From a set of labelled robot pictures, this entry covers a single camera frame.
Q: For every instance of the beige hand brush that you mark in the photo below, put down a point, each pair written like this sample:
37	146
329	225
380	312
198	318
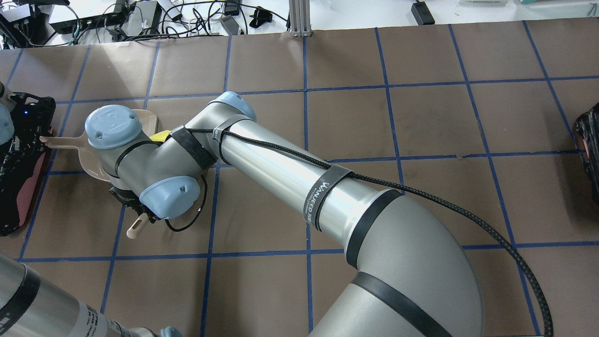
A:
137	226

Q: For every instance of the beige dustpan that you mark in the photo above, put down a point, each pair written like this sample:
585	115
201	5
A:
87	155

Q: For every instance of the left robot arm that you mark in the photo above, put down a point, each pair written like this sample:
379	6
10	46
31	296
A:
31	306

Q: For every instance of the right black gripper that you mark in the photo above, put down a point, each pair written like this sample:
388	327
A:
127	199

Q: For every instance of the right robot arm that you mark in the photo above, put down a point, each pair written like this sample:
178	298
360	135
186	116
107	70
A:
413	278

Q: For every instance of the black lined trash bin right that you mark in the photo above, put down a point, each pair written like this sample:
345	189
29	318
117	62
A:
587	136

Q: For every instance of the yellow trash piece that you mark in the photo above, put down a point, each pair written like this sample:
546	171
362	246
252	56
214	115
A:
160	137

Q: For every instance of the aluminium frame post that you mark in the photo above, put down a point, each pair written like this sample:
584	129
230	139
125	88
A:
299	18

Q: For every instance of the black power adapter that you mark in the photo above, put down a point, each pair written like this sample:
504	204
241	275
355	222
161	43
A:
422	13

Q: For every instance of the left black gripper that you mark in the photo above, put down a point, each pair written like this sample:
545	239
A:
14	154

